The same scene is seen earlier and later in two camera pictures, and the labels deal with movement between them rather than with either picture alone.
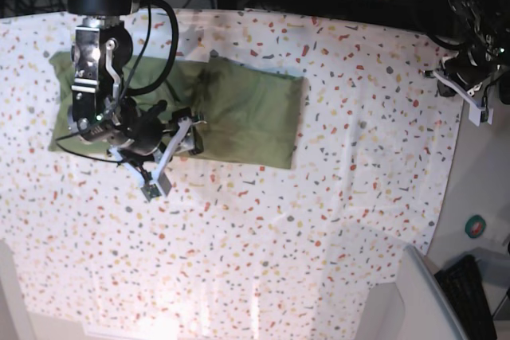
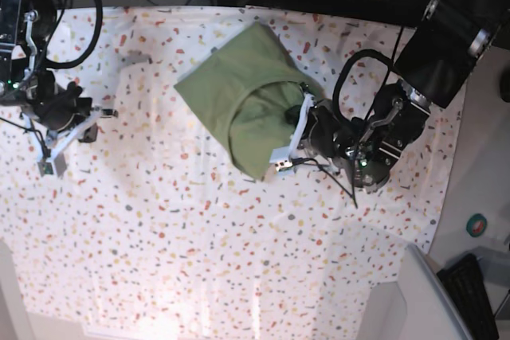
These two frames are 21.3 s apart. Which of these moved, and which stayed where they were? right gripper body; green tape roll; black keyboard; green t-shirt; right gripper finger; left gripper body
Moved: right gripper finger; right gripper body; green t-shirt; left gripper body
Stayed: black keyboard; green tape roll
